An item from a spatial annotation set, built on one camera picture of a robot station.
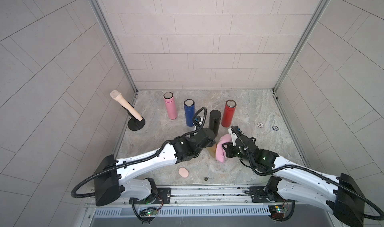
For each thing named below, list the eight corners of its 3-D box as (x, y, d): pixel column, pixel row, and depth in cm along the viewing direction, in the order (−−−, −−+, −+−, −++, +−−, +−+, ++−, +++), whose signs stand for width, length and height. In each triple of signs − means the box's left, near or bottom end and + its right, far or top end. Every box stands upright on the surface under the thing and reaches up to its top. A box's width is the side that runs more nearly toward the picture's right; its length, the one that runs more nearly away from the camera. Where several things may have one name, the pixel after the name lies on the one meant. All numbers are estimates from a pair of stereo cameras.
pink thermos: (167, 119, 101) (162, 100, 85) (169, 111, 106) (164, 91, 89) (176, 120, 101) (172, 100, 85) (177, 112, 106) (174, 91, 90)
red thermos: (221, 127, 98) (226, 107, 82) (221, 119, 102) (225, 99, 86) (230, 127, 98) (237, 107, 82) (229, 119, 102) (235, 99, 86)
